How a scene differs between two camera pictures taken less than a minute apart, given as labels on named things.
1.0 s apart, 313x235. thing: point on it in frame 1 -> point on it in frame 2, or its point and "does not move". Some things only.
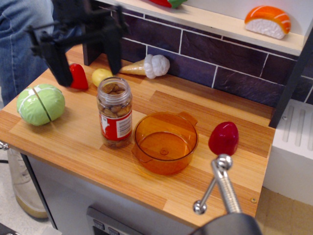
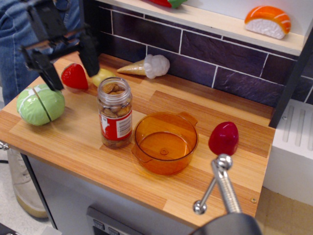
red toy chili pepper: (174, 4) does not move
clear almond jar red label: (115, 105) does not move
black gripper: (78, 21) -> (48, 20)
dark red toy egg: (223, 138) does not move
